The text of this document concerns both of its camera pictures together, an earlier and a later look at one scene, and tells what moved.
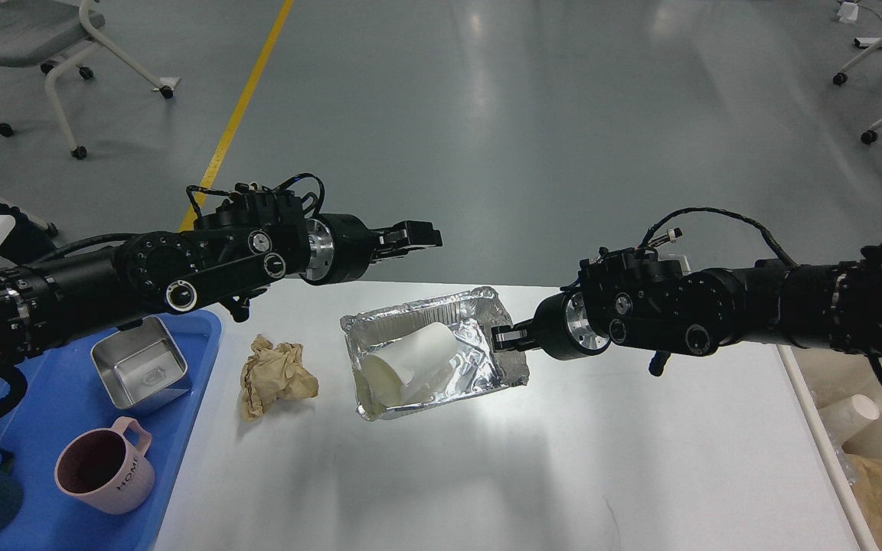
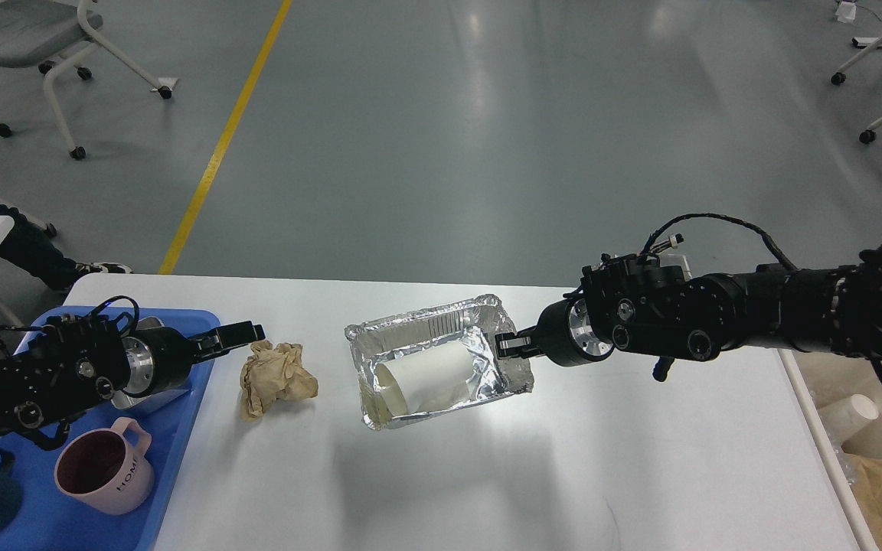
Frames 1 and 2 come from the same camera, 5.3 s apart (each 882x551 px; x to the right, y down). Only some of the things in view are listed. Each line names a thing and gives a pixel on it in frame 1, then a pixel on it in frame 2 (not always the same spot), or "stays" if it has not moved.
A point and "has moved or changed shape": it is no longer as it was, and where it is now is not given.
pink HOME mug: (106, 469) stays
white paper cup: (410, 370) has moved or changed shape
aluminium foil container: (477, 367) has moved or changed shape
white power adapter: (848, 12) stays
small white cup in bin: (846, 418) stays
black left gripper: (342, 249) → (160, 358)
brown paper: (272, 374) stays
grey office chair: (21, 33) stays
